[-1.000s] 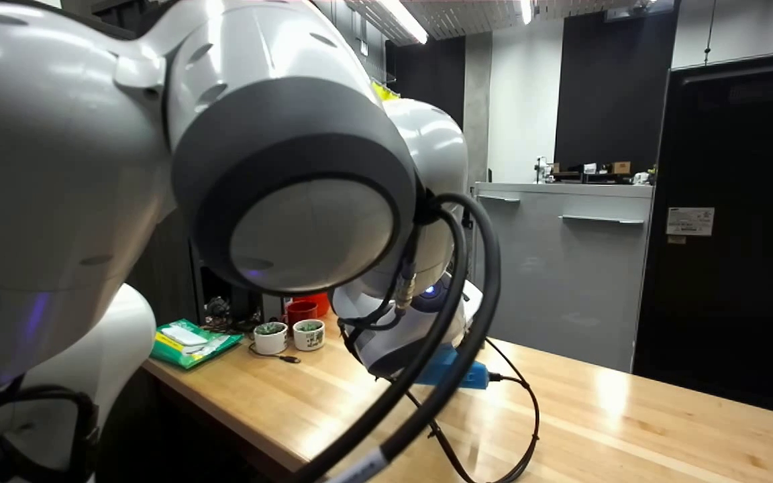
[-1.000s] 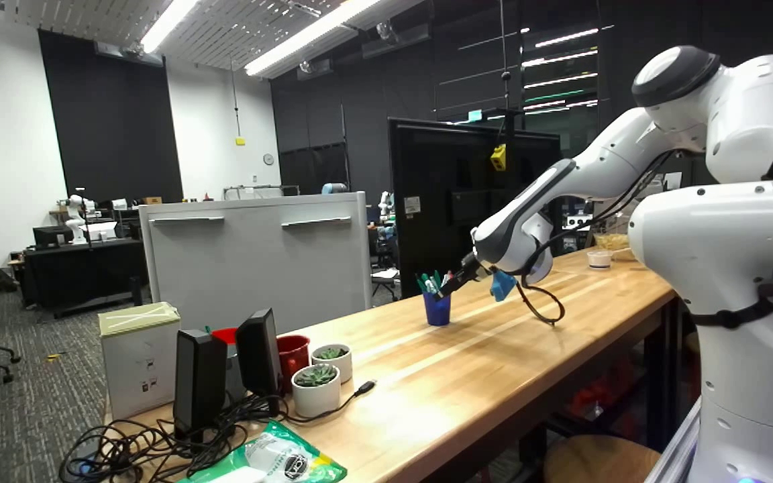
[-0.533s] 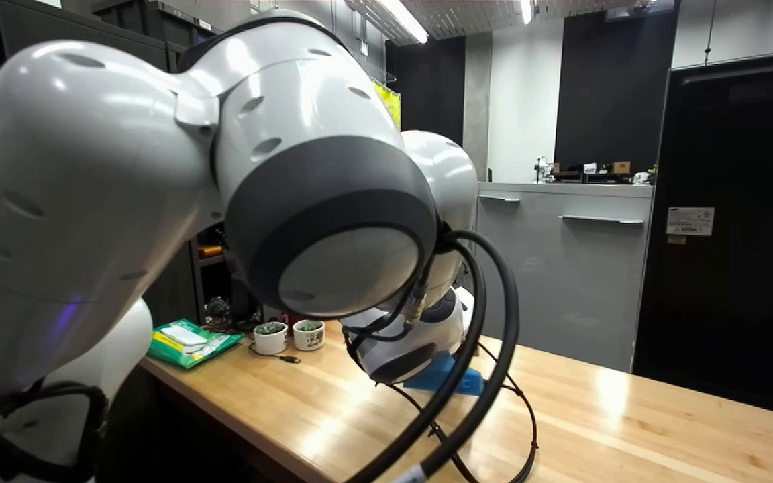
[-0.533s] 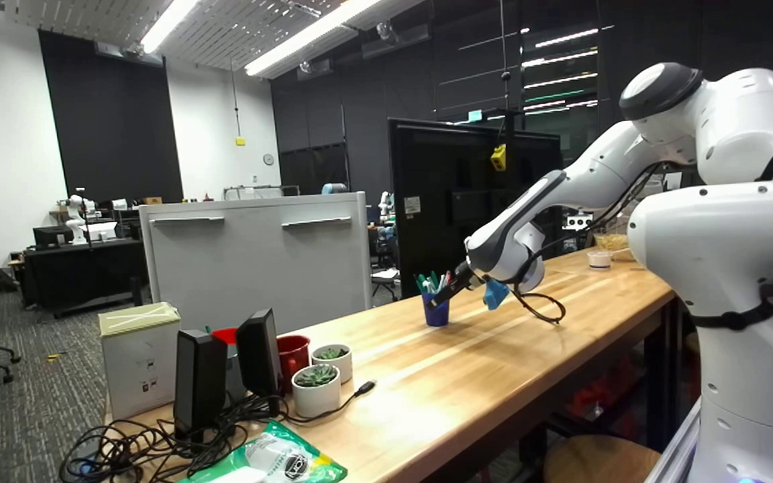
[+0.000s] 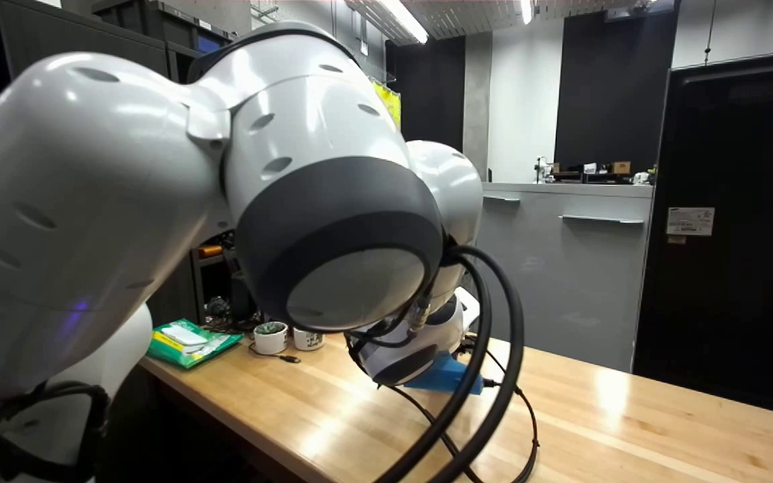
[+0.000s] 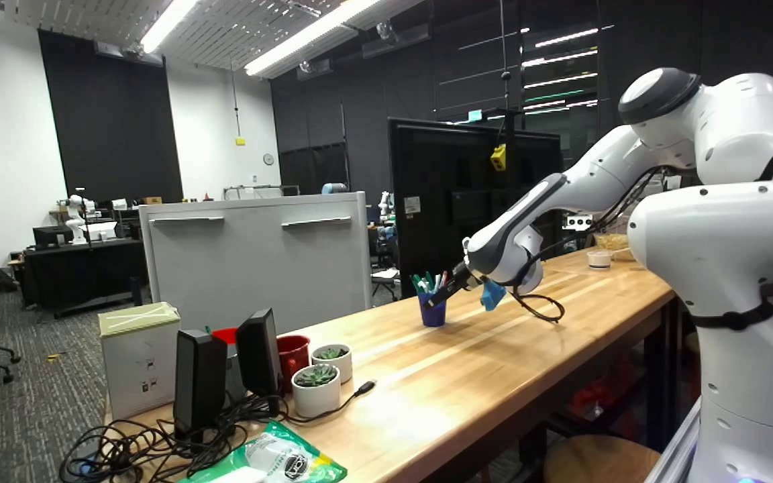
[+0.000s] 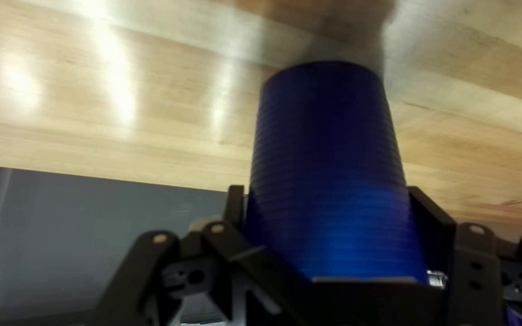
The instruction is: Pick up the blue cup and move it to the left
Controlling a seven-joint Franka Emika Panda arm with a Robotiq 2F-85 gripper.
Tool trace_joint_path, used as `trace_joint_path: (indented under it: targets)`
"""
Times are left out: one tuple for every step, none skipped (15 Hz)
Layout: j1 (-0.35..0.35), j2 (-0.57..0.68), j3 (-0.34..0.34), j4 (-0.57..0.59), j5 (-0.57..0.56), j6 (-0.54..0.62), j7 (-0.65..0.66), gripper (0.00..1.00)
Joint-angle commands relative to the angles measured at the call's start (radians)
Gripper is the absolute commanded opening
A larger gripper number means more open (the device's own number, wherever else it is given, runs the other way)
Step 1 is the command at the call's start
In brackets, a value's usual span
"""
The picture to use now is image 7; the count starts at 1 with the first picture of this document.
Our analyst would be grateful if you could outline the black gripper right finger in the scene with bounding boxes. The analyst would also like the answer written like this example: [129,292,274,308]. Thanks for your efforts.
[406,185,522,326]

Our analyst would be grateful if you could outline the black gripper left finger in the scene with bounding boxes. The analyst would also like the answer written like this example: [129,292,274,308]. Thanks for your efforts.
[86,183,348,326]

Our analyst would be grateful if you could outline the blue ribbed plastic cup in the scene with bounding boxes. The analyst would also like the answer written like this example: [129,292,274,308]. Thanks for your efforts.
[243,60,430,287]

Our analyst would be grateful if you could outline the grey partition panel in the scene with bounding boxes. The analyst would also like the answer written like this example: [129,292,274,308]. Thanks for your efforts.
[0,167,232,326]

